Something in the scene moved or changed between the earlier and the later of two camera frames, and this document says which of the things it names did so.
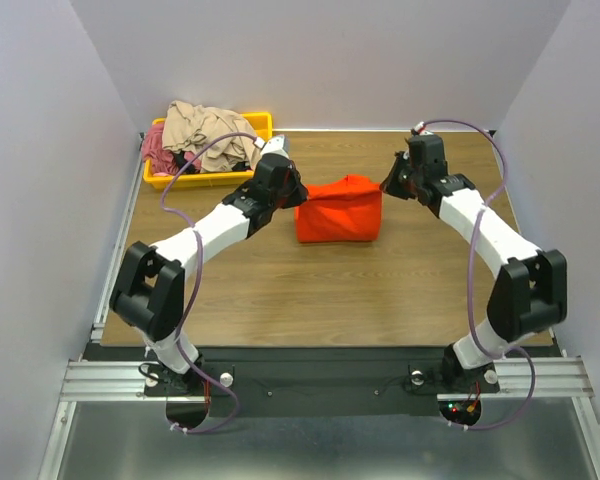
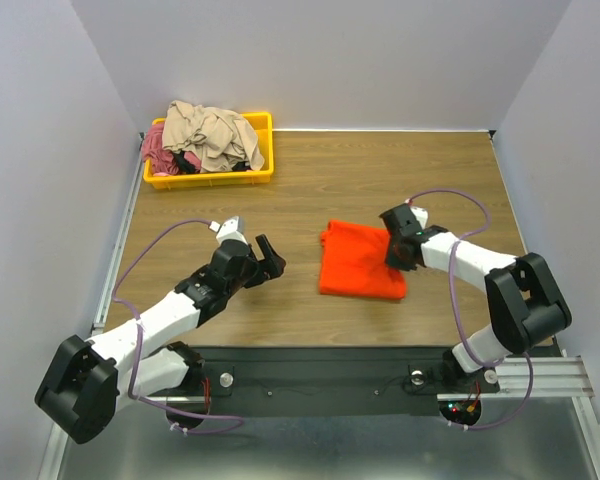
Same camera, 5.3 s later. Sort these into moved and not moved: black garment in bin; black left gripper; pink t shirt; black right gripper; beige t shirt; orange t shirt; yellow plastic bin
Moved: orange t shirt; black right gripper; black left gripper
Not moved: yellow plastic bin; pink t shirt; beige t shirt; black garment in bin
